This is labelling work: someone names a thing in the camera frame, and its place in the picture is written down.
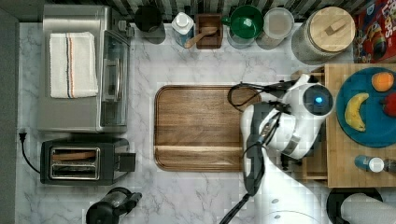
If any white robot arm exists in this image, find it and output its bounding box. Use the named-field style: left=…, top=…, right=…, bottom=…
left=240, top=75, right=333, bottom=224

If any wooden drawer cabinet top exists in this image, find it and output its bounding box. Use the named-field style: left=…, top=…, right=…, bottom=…
left=323, top=63, right=396, bottom=188

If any brown wooden tray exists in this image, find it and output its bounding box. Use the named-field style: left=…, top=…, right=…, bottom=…
left=154, top=85, right=262, bottom=172

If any brown wooden box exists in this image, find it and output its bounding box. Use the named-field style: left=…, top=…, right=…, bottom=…
left=195, top=13, right=223, bottom=49

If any wooden spoon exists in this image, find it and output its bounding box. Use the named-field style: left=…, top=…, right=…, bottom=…
left=184, top=27, right=218, bottom=49

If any green mug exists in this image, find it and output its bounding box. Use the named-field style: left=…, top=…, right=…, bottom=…
left=220, top=5, right=264, bottom=40

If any black cup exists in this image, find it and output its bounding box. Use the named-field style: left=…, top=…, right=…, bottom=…
left=134, top=5, right=163, bottom=33

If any black coffee grinder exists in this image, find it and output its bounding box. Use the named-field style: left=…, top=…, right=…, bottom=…
left=86, top=187, right=142, bottom=224

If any clear glass jar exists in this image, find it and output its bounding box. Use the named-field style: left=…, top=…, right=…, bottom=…
left=256, top=7, right=294, bottom=49

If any stainless toaster oven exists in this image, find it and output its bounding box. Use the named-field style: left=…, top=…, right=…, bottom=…
left=37, top=5, right=131, bottom=133

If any white striped towel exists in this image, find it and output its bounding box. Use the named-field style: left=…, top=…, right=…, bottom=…
left=49, top=32, right=98, bottom=99

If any black toaster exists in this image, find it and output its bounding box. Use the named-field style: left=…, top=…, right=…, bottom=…
left=40, top=136, right=135, bottom=186

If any jar with wooden lid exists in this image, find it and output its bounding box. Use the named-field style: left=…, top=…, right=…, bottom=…
left=291, top=7, right=356, bottom=64

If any yellow banana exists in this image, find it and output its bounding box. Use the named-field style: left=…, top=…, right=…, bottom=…
left=345, top=92, right=369, bottom=132

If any black paper towel holder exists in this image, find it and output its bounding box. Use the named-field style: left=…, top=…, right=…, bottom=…
left=326, top=188, right=383, bottom=224

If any blue plate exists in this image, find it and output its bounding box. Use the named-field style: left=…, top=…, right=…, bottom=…
left=335, top=67, right=396, bottom=147

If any blue bottle white cap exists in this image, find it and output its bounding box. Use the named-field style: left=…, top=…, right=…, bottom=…
left=354, top=155, right=385, bottom=173

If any paper towel roll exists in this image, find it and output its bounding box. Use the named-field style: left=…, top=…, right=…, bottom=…
left=341, top=193, right=396, bottom=224

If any orange fruit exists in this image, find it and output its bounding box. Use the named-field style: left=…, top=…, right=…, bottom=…
left=372, top=72, right=394, bottom=92

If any red fruit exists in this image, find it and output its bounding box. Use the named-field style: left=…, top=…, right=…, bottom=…
left=380, top=92, right=396, bottom=117

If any colourful cereal box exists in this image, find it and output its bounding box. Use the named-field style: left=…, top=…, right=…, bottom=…
left=354, top=0, right=396, bottom=63

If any dark shaker bottle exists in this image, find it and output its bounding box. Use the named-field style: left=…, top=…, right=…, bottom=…
left=384, top=159, right=396, bottom=173

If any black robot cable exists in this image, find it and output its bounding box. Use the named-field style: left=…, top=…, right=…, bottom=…
left=219, top=81, right=297, bottom=224

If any black power cord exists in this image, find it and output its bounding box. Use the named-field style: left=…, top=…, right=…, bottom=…
left=18, top=132, right=42, bottom=175

